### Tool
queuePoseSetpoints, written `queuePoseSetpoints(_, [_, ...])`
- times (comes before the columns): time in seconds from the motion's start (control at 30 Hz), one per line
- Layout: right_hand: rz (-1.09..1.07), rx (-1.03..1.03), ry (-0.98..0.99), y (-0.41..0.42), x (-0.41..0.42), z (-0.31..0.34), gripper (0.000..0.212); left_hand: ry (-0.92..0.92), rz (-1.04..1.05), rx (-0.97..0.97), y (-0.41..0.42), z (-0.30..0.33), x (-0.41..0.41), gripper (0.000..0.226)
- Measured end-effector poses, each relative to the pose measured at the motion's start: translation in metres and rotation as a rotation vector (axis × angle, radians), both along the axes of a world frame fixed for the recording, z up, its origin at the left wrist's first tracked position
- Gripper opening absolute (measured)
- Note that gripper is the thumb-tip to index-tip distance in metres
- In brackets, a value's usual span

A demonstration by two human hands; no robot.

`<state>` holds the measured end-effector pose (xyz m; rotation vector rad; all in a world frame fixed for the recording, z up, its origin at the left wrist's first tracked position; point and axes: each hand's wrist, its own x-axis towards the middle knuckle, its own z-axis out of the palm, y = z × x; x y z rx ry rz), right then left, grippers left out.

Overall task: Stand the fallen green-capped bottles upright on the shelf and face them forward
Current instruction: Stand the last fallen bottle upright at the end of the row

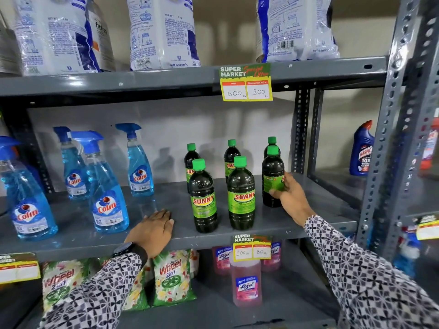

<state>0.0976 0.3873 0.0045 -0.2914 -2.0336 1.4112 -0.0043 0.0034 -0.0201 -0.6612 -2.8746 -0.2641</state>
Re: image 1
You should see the person's right hand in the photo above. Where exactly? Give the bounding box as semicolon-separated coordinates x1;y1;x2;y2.
268;171;317;227

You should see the person's left hand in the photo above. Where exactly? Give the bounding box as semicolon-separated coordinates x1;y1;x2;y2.
124;208;175;259

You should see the dark green-capped bottle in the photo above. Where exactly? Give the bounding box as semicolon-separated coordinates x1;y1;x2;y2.
263;136;282;158
184;143;201;194
227;156;256;231
188;159;219;233
262;145;286;208
224;139;242;184

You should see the grey metal shelf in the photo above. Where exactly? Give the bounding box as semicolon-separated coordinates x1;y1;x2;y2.
0;0;423;329

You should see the person's left forearm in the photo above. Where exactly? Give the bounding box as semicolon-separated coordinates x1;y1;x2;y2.
37;252;143;329

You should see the person's right forearm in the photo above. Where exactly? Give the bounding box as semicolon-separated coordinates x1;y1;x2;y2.
304;215;439;329

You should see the black wristwatch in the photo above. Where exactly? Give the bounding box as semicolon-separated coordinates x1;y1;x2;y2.
112;241;149;268

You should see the grey slotted metal rack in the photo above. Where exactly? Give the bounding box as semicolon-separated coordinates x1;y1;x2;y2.
307;0;439;305

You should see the green detergent packet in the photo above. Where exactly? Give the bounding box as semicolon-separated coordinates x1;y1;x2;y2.
97;257;150;312
152;249;197;308
189;249;200;278
42;258;91;312

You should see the blue spray bottle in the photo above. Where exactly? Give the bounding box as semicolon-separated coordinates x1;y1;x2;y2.
70;130;130;234
53;126;91;202
0;136;58;241
115;122;155;198

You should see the pink cleaner bottle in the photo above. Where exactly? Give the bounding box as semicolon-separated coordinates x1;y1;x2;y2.
212;245;234;275
230;258;263;308
260;241;283;273

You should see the yellow green price tag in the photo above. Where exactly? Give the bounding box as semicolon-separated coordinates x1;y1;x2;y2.
0;252;41;285
232;233;273;263
415;214;439;241
219;63;273;102

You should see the small blue white bottle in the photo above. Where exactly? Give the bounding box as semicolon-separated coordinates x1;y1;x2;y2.
393;233;422;279

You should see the red toilet cleaner bottle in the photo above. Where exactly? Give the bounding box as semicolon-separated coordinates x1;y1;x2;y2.
420;117;439;170

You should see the white blue detergent bag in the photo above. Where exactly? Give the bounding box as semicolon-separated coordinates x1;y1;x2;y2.
257;0;340;63
125;0;201;71
12;0;100;76

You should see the Surf Excel bag far left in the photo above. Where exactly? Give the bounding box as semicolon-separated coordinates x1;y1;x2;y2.
0;10;21;75

